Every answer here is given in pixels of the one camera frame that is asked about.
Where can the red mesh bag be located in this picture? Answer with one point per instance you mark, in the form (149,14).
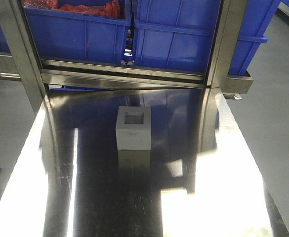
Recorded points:
(110,9)

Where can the gray square hollow base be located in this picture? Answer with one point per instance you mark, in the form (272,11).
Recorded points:
(133,128)

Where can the blue bin with red contents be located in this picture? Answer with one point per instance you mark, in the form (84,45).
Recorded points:
(68,35)

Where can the stainless steel rack frame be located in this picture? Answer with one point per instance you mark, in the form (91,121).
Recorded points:
(23,63)

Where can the blue plastic bin middle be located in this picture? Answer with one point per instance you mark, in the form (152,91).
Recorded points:
(177,34)

